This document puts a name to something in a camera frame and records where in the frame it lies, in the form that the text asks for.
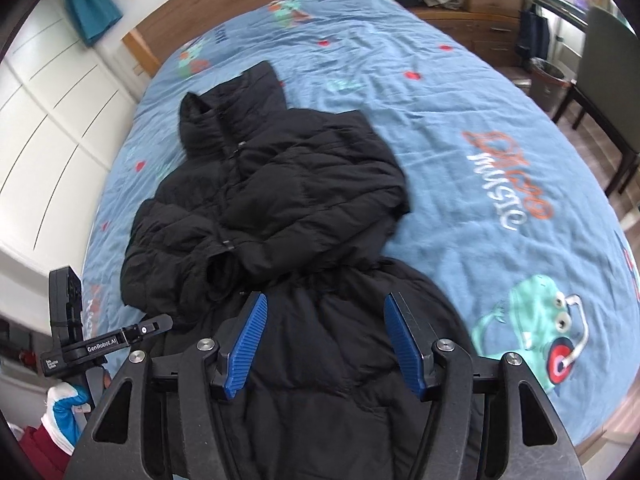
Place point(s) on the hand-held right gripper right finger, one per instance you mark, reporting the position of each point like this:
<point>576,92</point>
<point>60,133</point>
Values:
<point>405,345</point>

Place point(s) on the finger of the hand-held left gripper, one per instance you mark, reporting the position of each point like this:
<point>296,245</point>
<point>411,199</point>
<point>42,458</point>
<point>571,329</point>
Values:
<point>147,328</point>

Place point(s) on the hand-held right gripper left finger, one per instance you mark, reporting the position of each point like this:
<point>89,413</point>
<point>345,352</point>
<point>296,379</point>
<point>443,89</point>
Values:
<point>245,345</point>

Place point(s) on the black puffer jacket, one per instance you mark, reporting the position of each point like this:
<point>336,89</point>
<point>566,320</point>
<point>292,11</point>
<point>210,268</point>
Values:
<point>300,185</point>

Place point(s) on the person's left hand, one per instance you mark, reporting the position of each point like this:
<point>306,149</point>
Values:
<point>62,410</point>

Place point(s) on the white wardrobe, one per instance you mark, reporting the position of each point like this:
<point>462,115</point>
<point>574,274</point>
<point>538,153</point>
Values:
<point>50,135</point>

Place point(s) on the blue printed bed sheet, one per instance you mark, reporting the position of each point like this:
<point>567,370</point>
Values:
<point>450,135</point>

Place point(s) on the dark trash bin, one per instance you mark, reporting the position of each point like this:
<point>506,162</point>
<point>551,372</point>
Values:
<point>547,85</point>

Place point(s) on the teal hanging cloth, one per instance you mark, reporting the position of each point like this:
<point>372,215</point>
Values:
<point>92,5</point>

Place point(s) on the dark hanging bag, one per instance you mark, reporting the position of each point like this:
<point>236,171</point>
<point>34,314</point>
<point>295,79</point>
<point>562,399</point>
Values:
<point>532,35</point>

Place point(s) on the wooden chest of drawers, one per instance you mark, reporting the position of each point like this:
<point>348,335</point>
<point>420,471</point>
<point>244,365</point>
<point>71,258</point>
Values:
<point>492,20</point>

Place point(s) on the dark wooden chair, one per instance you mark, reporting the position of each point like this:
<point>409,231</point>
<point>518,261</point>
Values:
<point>607,75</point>

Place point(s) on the wooden bed frame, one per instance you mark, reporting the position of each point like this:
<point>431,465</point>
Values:
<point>200,15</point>

